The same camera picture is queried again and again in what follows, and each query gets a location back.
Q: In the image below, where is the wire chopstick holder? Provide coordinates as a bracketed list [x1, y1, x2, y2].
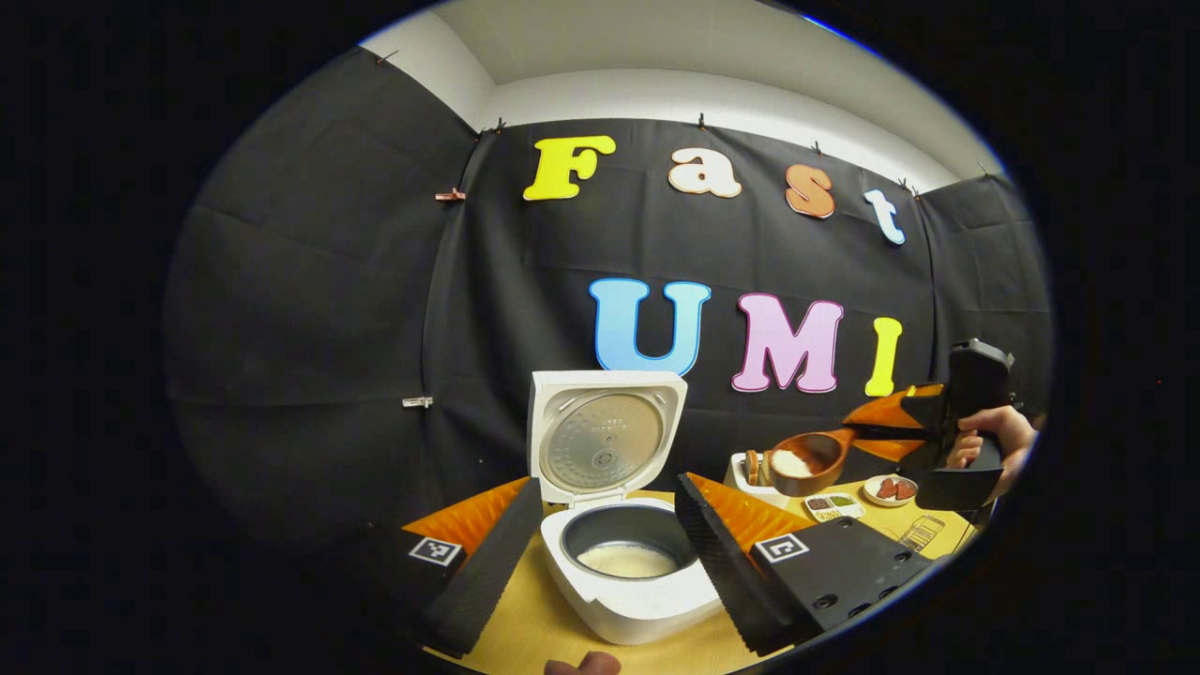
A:
[898, 514, 948, 556]

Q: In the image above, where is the black backdrop cloth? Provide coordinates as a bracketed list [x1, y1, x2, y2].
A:
[161, 47, 1056, 563]

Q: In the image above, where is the white toaster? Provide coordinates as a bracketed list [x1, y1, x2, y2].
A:
[728, 450, 790, 510]

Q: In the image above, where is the white divided dish of beans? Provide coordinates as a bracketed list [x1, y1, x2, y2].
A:
[802, 492, 866, 523]

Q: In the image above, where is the wooden spoon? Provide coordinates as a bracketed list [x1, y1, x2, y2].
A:
[769, 426, 938, 499]

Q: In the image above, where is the white rice cooker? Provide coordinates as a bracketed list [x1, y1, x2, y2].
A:
[527, 370, 725, 647]

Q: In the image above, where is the round white plate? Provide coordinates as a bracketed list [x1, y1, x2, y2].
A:
[862, 474, 919, 508]

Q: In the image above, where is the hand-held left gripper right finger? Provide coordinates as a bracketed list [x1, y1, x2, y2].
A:
[675, 472, 938, 657]

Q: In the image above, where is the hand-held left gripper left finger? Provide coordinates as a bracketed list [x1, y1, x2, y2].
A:
[361, 476, 545, 657]

